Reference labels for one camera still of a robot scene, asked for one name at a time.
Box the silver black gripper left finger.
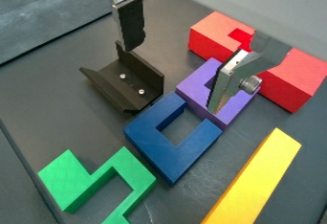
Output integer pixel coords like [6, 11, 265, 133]
[110, 0, 146, 52]

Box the red board with cutouts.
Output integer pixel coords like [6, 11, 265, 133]
[189, 11, 327, 113]

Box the green stepped block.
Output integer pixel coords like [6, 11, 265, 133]
[39, 146, 157, 224]

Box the yellow long bar block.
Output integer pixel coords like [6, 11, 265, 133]
[201, 128, 302, 224]

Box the black angled fixture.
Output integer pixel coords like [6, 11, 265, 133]
[79, 41, 165, 114]

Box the blue U-shaped block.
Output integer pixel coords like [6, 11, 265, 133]
[123, 92, 223, 185]

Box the purple U-shaped block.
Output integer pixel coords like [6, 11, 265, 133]
[177, 57, 254, 130]

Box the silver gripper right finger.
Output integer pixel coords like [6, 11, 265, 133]
[207, 32, 291, 114]

